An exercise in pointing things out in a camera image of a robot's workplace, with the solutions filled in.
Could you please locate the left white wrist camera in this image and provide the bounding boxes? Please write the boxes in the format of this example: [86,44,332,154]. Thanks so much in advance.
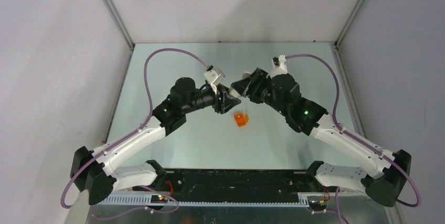
[204,65,225,94]

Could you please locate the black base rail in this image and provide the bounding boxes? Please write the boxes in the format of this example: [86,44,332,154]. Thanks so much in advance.
[153,168,335,204]

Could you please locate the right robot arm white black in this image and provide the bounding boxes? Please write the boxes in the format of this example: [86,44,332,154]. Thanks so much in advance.
[231,68,411,207]

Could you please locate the white pill bottle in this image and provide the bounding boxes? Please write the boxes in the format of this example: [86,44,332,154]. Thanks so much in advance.
[230,72,252,98]

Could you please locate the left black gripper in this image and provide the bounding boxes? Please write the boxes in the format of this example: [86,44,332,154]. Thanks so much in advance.
[182,83,240,114]

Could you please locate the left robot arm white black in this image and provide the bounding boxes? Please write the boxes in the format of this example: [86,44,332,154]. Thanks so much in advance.
[70,77,241,206]

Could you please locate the orange pill organizer box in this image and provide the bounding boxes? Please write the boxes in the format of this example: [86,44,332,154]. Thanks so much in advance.
[234,113,249,127]

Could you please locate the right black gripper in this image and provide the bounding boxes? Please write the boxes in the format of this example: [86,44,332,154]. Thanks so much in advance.
[231,68,288,117]

